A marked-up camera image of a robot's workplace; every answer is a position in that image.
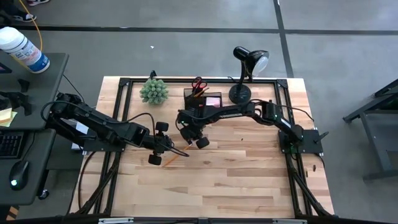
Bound black mesh desk organizer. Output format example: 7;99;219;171
183;88;224;110

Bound black gooseneck desk lamp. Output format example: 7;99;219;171
228;45;271;106

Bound white box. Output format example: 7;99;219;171
70;119;91;151

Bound white wipes canister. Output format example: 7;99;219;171
0;26;50;74

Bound black desk clamp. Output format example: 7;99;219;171
0;90;33;116

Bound black aluminium table frame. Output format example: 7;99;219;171
70;77;335;218

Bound black side desk top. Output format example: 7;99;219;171
0;51;69;131

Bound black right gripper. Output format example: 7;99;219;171
176;109;211;149

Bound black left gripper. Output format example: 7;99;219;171
144;121;190;166

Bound black keyboard shelf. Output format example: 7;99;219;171
0;128;57;206

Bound yellow cable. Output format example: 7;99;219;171
17;0;44;68

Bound green potted plant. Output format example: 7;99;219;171
139;78;169;106

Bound black keyboard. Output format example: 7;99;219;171
0;132;25;159

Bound black computer mouse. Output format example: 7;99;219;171
8;160;30;191

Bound yellow sticky note pad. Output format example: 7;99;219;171
0;108;18;128

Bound red-handled scissors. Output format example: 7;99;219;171
191;76;208;94

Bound small black desk object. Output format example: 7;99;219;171
17;78;31;93

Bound black metal stand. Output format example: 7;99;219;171
341;79;398;181

